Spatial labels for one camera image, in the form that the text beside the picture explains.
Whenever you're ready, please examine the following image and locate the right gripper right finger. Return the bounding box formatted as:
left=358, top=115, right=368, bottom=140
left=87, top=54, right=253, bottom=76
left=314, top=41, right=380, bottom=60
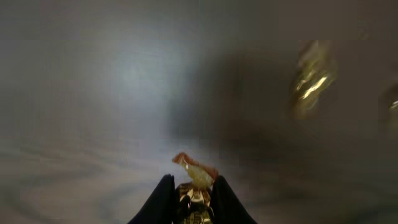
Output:
left=211, top=175, right=259, bottom=224

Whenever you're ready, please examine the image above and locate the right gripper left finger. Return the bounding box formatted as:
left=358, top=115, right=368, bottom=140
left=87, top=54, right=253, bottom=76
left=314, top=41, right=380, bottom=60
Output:
left=127, top=174, right=177, bottom=224

